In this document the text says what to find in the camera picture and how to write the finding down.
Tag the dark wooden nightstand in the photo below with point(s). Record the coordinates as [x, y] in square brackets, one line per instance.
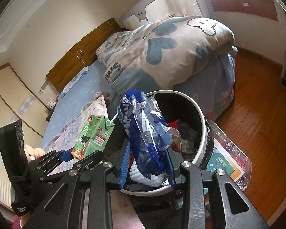
[49, 116]

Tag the grey baby crib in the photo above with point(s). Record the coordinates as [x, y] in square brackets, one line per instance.
[145, 11]

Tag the blue bed sheet mattress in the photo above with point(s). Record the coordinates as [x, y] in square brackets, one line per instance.
[70, 105]

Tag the wooden headboard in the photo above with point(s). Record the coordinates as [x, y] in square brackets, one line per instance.
[82, 54]

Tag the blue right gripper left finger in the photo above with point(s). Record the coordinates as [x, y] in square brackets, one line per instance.
[124, 161]

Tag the beige teddy bear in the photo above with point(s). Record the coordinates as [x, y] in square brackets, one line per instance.
[33, 153]

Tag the cream sliding wardrobe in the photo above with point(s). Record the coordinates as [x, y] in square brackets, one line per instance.
[17, 102]

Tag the blue plastic snack bag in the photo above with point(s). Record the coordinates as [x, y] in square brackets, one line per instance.
[149, 136]

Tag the cloud heart print duvet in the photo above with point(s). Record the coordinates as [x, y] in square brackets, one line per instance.
[162, 54]

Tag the green milk carton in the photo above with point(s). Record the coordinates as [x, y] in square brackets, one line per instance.
[93, 137]

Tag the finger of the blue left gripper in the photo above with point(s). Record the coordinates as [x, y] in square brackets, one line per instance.
[89, 162]
[67, 155]

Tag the teal picture book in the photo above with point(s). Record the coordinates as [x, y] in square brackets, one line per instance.
[217, 157]

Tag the pink floral quilt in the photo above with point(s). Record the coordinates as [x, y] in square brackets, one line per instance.
[123, 212]

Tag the white bunny toy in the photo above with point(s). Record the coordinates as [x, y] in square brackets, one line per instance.
[51, 104]

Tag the blue white pillow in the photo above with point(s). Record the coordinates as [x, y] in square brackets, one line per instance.
[74, 80]

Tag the silver foil padded box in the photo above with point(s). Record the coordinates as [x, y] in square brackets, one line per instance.
[240, 157]

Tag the black white-rimmed trash bin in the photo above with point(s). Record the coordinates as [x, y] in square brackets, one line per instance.
[173, 105]

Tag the red snack wrapper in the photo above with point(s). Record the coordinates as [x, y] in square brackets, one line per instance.
[184, 137]

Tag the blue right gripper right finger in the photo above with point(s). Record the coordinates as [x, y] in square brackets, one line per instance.
[172, 166]

